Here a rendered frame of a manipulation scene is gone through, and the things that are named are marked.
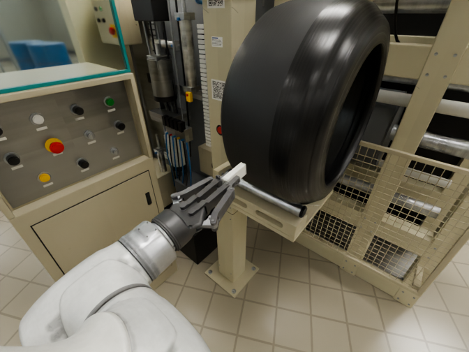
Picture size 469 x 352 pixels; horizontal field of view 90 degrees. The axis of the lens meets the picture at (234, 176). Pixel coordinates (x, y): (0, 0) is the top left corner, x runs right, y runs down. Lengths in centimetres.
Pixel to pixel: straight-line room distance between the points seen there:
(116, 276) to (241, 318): 127
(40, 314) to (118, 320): 15
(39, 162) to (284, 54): 87
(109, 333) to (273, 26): 64
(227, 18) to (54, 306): 81
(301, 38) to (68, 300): 62
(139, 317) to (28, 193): 86
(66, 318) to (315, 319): 143
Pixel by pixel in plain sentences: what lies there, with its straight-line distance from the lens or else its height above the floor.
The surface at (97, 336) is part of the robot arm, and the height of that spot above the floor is 122.
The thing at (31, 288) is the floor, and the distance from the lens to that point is 214.
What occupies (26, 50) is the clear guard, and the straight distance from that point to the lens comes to 98.
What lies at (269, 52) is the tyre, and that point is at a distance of 62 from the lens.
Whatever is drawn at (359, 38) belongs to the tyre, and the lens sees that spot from 63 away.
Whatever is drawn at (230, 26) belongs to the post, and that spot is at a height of 142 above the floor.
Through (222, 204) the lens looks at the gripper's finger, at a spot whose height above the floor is 115.
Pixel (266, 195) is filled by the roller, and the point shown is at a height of 91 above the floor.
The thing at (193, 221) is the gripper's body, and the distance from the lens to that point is 45.
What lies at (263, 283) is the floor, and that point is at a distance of 171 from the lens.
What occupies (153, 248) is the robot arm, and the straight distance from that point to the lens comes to 41.
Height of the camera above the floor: 146
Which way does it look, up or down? 34 degrees down
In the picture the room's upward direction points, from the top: straight up
